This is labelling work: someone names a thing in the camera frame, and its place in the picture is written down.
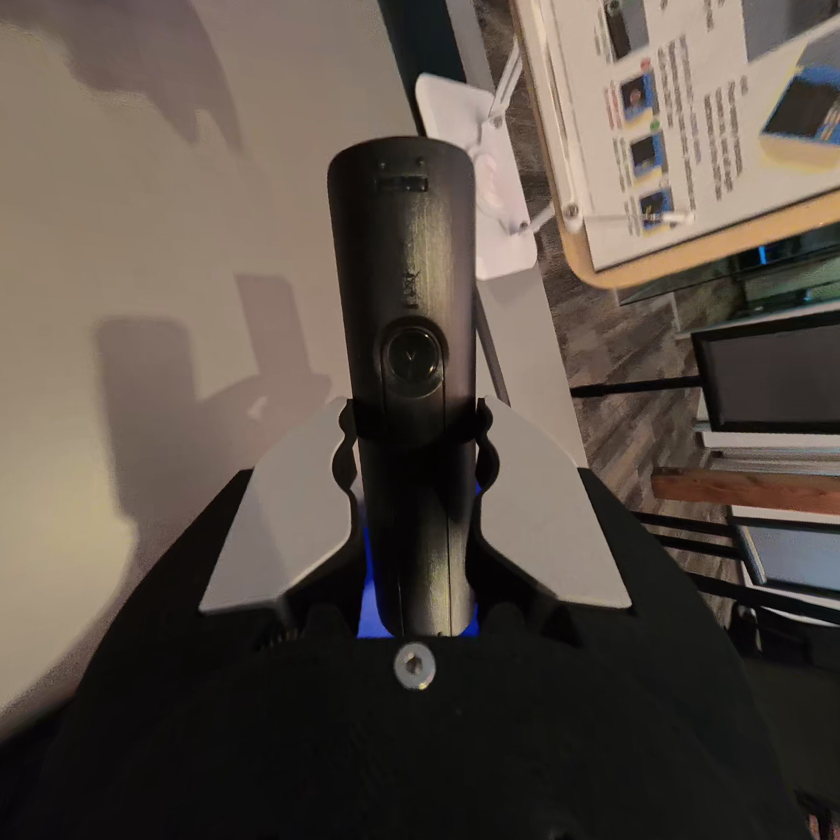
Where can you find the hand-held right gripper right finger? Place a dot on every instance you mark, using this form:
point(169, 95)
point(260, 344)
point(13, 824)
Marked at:
point(551, 525)

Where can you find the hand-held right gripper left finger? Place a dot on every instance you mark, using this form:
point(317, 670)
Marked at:
point(282, 525)

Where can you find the blue plastic bin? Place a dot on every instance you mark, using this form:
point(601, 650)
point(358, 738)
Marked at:
point(369, 590)

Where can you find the black remote control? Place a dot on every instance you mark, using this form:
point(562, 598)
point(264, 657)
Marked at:
point(400, 262)

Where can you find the black framed monitor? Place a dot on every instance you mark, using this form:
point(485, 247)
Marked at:
point(768, 380)

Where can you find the wooden instruction poster board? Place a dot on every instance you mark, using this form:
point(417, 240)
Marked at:
point(689, 131)

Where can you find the white stand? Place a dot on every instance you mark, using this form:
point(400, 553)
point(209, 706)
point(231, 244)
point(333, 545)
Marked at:
point(453, 105)

